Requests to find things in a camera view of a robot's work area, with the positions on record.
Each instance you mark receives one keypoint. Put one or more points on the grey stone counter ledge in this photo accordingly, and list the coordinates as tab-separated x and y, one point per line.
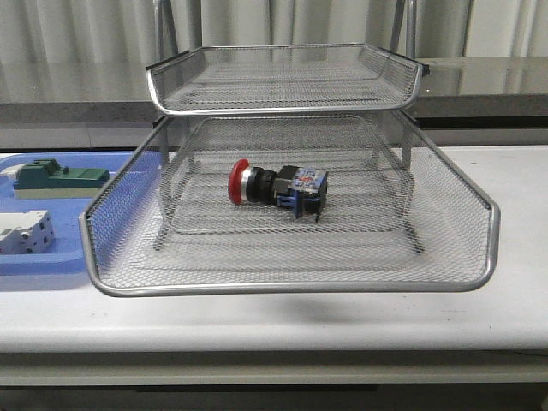
511	89

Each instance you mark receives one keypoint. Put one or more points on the red emergency stop button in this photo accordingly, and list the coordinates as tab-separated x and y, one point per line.
301	190

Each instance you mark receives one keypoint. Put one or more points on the green and beige switch block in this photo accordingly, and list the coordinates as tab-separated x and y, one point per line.
45	178

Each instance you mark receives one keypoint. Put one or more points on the blue plastic tray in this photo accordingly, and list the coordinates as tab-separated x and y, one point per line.
65	253

